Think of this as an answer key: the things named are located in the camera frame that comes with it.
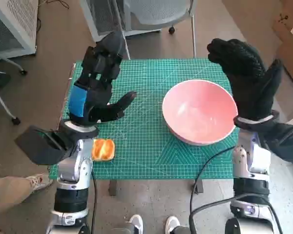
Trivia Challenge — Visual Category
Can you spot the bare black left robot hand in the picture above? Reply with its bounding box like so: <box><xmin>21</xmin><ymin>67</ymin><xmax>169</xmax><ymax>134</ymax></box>
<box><xmin>67</xmin><ymin>31</ymin><xmax>137</xmax><ymax>125</ymax></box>

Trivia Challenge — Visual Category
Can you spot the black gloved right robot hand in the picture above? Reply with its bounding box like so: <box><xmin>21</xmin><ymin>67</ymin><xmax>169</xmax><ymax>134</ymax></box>
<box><xmin>207</xmin><ymin>38</ymin><xmax>284</xmax><ymax>122</ymax></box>

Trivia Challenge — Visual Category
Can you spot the pink bowl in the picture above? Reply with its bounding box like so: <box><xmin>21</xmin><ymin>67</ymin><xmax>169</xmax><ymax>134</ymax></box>
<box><xmin>162</xmin><ymin>79</ymin><xmax>239</xmax><ymax>146</ymax></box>

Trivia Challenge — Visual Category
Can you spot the rectangular toy bread loaf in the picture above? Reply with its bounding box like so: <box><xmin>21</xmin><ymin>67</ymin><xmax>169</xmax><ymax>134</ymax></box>
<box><xmin>92</xmin><ymin>138</ymin><xmax>116</xmax><ymax>161</ymax></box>

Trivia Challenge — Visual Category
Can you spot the brown cardboard box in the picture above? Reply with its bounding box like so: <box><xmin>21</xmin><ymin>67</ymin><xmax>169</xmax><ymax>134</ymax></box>
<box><xmin>272</xmin><ymin>0</ymin><xmax>293</xmax><ymax>82</ymax></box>

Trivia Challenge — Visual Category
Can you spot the white mesh cabinet on casters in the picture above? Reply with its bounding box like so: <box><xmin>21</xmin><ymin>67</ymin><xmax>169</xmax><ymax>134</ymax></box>
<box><xmin>80</xmin><ymin>0</ymin><xmax>162</xmax><ymax>42</ymax></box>

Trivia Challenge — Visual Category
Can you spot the green cutting mat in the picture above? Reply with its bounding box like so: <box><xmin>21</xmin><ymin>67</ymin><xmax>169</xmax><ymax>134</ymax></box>
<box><xmin>48</xmin><ymin>58</ymin><xmax>237</xmax><ymax>180</ymax></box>

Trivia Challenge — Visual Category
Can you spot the grey chair with metal legs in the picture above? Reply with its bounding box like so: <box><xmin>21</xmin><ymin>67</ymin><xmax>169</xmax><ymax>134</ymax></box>
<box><xmin>112</xmin><ymin>0</ymin><xmax>197</xmax><ymax>60</ymax></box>

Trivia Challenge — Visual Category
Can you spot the white perforated metal cabinet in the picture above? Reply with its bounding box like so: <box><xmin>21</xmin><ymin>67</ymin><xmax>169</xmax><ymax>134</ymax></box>
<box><xmin>0</xmin><ymin>0</ymin><xmax>39</xmax><ymax>59</ymax></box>

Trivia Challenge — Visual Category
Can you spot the person's shoe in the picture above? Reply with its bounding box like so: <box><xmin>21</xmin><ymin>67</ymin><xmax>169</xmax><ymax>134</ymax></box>
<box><xmin>26</xmin><ymin>173</ymin><xmax>54</xmax><ymax>193</ymax></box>

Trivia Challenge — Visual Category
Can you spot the person's leg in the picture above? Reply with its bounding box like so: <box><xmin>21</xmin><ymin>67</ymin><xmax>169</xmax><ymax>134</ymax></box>
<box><xmin>0</xmin><ymin>176</ymin><xmax>32</xmax><ymax>217</ymax></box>

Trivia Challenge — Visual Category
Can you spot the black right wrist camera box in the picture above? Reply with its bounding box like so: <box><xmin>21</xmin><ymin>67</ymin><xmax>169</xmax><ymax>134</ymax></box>
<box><xmin>263</xmin><ymin>121</ymin><xmax>293</xmax><ymax>163</ymax></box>

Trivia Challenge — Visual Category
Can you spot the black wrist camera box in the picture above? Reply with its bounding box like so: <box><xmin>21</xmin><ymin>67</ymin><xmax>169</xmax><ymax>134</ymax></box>
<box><xmin>14</xmin><ymin>125</ymin><xmax>74</xmax><ymax>165</ymax></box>
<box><xmin>263</xmin><ymin>121</ymin><xmax>293</xmax><ymax>163</ymax></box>

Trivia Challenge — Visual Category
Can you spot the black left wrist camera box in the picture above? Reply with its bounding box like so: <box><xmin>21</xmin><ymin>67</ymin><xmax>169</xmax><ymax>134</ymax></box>
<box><xmin>14</xmin><ymin>125</ymin><xmax>74</xmax><ymax>165</ymax></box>

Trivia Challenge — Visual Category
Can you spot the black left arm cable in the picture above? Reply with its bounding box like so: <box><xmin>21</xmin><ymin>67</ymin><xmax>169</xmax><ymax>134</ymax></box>
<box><xmin>89</xmin><ymin>168</ymin><xmax>98</xmax><ymax>234</ymax></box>

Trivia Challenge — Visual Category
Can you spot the looped black right arm cable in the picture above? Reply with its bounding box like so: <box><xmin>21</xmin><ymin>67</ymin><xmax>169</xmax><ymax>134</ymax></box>
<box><xmin>190</xmin><ymin>194</ymin><xmax>284</xmax><ymax>234</ymax></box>

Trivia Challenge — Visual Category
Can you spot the long black right arm cable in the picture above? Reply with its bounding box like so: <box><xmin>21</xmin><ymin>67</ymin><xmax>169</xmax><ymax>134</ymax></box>
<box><xmin>189</xmin><ymin>146</ymin><xmax>236</xmax><ymax>234</ymax></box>

